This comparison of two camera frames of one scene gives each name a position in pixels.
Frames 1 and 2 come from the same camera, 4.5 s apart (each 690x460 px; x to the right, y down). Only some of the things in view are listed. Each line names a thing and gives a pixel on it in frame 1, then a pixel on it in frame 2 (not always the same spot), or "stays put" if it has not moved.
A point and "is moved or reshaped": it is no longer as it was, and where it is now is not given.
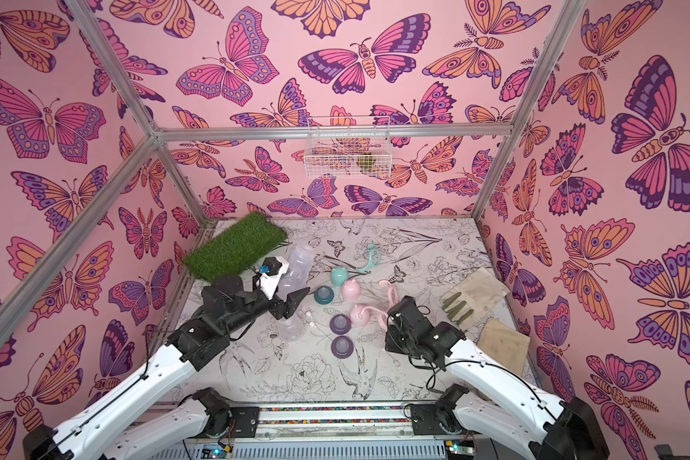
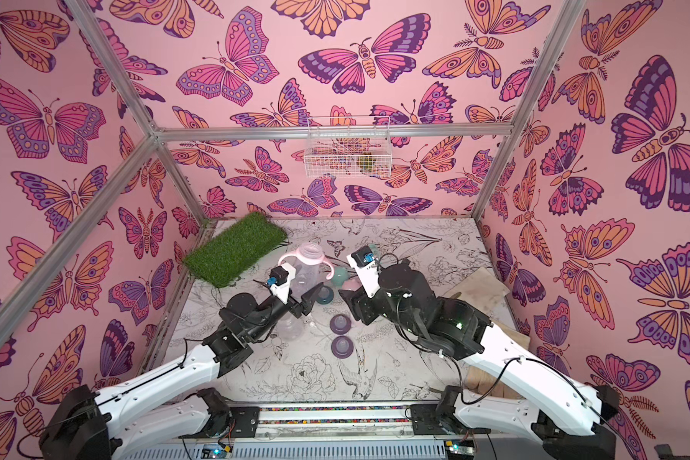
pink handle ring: (382, 315) is moved or reshaped
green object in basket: (365, 163) stays put
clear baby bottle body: (298, 271) is moved or reshaped
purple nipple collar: (340, 324) stays put
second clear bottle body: (291, 329) stays put
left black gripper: (287, 309) -> (304, 306)
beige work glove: (472, 298) stays put
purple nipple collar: (342, 347) stays put
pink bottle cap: (351, 289) stays put
